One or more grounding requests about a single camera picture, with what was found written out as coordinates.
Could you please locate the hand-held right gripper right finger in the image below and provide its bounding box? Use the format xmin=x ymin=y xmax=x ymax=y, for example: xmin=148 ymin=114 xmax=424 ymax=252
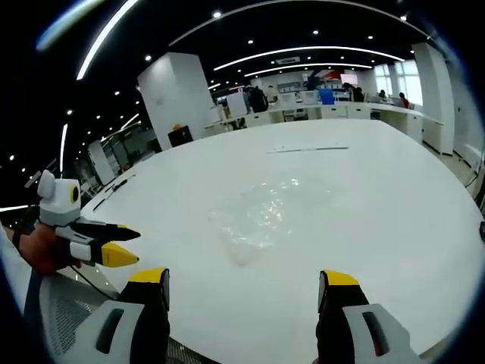
xmin=316 ymin=269 xmax=426 ymax=364

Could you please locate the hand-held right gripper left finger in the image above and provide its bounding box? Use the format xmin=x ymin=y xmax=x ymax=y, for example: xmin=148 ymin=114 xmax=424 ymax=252
xmin=64 ymin=267 xmax=171 ymax=364

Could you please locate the pile of clear food packaging bags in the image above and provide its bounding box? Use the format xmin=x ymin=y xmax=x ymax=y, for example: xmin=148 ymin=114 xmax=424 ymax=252
xmin=207 ymin=177 xmax=306 ymax=267

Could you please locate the person's left hand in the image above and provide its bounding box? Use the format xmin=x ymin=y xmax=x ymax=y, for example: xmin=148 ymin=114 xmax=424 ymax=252
xmin=17 ymin=225 xmax=83 ymax=276

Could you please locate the black screwdriver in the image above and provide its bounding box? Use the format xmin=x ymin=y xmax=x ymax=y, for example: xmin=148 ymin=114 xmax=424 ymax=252
xmin=105 ymin=174 xmax=136 ymax=194

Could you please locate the grey mesh chair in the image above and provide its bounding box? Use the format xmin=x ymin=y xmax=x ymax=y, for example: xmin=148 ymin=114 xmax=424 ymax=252
xmin=22 ymin=271 xmax=124 ymax=364

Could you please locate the black box with orange item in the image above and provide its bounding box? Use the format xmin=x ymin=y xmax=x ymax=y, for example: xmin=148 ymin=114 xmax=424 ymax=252
xmin=167 ymin=124 xmax=195 ymax=148

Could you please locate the wide white pillar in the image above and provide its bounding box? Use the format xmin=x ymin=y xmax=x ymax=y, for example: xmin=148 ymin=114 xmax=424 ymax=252
xmin=136 ymin=52 xmax=214 ymax=152

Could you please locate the white board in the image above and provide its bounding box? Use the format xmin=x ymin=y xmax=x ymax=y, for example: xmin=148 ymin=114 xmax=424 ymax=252
xmin=226 ymin=92 xmax=250 ymax=117

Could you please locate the long thin metal ruler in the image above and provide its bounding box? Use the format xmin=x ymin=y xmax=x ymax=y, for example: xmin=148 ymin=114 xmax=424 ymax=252
xmin=266 ymin=145 xmax=349 ymax=155

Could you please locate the long white counter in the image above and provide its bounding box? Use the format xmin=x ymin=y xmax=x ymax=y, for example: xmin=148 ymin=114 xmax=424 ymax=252
xmin=205 ymin=100 xmax=444 ymax=147

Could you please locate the narrow white pillar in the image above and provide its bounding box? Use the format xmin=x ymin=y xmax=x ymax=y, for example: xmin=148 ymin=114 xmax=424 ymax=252
xmin=411 ymin=42 xmax=455 ymax=156

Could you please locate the black cable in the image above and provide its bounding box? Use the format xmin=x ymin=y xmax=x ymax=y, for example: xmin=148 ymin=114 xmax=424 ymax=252
xmin=70 ymin=264 xmax=123 ymax=301

